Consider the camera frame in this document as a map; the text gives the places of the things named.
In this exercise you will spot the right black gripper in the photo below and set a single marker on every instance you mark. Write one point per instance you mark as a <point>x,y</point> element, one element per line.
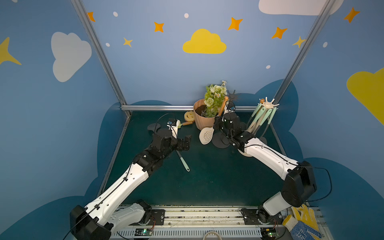
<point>224,130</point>

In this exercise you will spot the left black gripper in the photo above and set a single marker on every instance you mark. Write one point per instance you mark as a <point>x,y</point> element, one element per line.
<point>184,143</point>

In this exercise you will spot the grey skimmer mint handle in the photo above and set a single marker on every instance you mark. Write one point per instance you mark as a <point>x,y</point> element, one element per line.
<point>262,138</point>
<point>183,161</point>
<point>254,113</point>
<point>262,120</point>

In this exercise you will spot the cream skimmer wooden handle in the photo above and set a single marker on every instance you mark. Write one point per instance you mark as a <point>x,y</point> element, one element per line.
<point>207,133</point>

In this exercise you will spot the all grey slotted skimmer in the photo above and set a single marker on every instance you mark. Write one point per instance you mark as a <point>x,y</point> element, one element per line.
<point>154,127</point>

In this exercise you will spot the cream skimmer mint handle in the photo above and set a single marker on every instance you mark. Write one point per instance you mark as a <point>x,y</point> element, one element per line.
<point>255,121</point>

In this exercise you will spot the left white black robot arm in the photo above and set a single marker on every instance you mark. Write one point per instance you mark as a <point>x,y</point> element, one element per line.
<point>101,218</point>

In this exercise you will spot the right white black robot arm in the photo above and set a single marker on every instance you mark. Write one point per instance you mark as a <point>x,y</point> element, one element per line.
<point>299,178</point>

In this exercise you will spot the dark grey utensil rack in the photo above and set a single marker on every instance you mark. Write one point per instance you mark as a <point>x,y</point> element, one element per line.
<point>219,139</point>

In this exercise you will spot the cream utensil rack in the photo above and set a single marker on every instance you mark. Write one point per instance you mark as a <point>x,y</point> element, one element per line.
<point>269,105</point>

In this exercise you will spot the green small spatula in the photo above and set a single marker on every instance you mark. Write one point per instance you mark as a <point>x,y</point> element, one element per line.
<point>185,123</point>

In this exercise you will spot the pink ribbed flower pot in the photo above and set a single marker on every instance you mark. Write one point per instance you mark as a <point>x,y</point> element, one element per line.
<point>200,121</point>

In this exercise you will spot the yellow smiley sponge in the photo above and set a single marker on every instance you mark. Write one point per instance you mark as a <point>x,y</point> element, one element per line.
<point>189,116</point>

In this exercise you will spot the green white artificial flowers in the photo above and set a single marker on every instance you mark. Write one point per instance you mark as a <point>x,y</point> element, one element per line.
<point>214,97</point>

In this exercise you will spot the yellow blue work glove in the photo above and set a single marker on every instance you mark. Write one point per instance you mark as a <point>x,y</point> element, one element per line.
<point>302,224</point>

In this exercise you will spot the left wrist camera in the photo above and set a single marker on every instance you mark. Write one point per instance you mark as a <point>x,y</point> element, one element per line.
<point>174,125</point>

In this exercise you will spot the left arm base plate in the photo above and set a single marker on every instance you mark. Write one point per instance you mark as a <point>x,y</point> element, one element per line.
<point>153,217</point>

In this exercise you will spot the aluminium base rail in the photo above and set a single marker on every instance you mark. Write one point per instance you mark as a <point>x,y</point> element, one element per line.
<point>204,223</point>

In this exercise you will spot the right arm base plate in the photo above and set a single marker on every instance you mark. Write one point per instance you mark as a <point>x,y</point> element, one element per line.
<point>258,216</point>

